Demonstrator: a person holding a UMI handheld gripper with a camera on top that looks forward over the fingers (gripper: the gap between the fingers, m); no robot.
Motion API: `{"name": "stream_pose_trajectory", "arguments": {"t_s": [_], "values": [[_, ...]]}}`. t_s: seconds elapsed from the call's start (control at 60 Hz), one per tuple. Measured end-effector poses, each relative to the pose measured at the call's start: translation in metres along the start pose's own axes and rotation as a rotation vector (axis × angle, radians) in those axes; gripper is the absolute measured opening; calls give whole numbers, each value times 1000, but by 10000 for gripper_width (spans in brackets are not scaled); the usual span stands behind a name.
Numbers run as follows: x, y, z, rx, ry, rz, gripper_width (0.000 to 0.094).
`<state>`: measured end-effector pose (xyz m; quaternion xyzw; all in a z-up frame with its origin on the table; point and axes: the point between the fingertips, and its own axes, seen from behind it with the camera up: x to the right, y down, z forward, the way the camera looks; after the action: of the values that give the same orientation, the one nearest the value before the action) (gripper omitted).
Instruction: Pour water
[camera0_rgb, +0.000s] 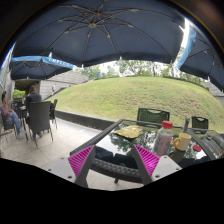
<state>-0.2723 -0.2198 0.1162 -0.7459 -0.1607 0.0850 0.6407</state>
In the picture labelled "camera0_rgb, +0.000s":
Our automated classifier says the seated person plaid shirt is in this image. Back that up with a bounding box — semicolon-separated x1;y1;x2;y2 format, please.
0;91;25;139

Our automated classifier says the large navy patio umbrella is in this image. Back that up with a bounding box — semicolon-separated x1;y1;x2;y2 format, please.
14;0;185;67

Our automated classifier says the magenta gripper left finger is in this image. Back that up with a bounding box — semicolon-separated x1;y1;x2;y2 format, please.
46;144;97;189

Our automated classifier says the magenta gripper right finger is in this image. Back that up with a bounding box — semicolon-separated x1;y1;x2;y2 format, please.
132;143;183;186

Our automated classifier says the dark chair far left table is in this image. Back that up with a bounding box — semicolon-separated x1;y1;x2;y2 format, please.
49;99;58;129

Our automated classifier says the small red lid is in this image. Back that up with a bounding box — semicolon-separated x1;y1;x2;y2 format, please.
193;145;202;152

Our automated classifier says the seated person dark shirt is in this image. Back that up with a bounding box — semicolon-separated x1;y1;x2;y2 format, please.
25;85;42;108

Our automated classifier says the glass top wicker table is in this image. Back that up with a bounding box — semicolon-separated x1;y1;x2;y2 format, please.
71;119;224;183

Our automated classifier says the clear bottle red cap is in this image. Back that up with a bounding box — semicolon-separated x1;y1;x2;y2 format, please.
153;121;173;156

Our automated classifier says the left navy patio umbrella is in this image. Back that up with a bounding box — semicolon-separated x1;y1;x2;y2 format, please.
9;56;74;80

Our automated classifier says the yellow snack bag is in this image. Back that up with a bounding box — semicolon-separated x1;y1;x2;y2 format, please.
115;125;142;139

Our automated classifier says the yellow mug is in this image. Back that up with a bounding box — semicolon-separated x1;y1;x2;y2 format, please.
173;133;191;151

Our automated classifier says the grey wicker chair back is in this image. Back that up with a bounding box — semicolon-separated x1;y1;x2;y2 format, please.
28;101;51;142

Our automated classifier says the dark wicker chair right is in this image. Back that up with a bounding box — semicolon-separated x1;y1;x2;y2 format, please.
192;116;209;129

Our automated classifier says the right navy patio umbrella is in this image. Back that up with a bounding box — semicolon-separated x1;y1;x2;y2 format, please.
177;25;224;92

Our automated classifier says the dark wicker chair behind table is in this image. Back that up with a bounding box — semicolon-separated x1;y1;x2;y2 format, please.
137;108;170;124

